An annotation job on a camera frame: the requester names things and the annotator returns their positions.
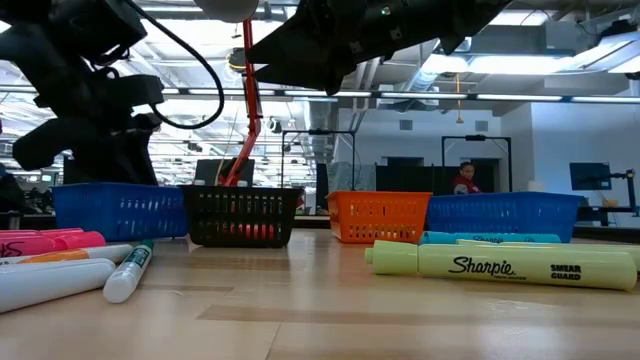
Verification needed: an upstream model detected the dark computer monitor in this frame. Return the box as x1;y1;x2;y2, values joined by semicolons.
569;162;612;192

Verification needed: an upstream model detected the blue plastic basket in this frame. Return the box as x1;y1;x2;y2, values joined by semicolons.
426;191;585;244
51;182;189;243

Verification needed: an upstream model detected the orange capped white marker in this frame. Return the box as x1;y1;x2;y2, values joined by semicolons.
0;243;135;265

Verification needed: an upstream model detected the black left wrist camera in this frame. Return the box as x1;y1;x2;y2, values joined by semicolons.
112;74;165;107

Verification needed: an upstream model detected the thick white barrel marker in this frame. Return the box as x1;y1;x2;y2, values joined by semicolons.
0;258;116;314

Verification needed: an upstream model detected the black metal rig frame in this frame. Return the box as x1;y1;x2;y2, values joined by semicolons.
281;129;357;190
441;134;514;194

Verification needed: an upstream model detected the silver round ventilation duct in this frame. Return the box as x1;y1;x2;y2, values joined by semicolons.
399;44;451;96
299;94;344;164

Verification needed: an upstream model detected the pink Sharpie highlighter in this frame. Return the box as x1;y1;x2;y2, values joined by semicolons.
0;230;107;259

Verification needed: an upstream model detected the black monitor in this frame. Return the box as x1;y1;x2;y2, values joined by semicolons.
194;158;255;187

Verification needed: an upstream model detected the dark background desk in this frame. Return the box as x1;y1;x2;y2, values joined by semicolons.
574;205;640;226

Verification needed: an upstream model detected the orange plastic basket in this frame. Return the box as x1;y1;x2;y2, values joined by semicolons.
326;190;434;245

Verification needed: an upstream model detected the long ceiling light strip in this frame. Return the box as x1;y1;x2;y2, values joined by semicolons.
0;85;640;105

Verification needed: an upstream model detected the black plastic basket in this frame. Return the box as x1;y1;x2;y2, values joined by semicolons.
180;184;304;249

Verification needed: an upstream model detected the teal Sharpie highlighter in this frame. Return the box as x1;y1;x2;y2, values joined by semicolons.
421;231;562;245

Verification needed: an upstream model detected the orange highlighter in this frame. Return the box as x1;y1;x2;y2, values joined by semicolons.
219;223;277;241

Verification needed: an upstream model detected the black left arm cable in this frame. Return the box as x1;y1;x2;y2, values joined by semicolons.
122;0;225;130

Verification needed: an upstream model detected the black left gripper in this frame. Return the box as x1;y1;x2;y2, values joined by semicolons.
12;54;160;187

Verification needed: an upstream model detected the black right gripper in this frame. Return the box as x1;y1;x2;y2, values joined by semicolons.
247;0;511;96

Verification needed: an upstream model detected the dark green Expo marker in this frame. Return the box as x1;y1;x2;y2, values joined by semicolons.
103;240;155;305

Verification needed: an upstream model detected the black partition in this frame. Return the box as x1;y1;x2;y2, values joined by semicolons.
375;157;496;195

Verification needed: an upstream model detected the red desk lamp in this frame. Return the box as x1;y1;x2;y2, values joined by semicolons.
193;0;264;188

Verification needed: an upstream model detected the black aluminium table frame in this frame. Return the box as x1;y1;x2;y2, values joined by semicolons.
0;213;640;240

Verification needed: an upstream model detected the person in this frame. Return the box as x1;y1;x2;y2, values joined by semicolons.
452;161;481;195
0;164;21;214

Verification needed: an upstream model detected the yellow Sharpie highlighter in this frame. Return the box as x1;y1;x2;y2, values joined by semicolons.
364;240;639;292
457;239;640;278

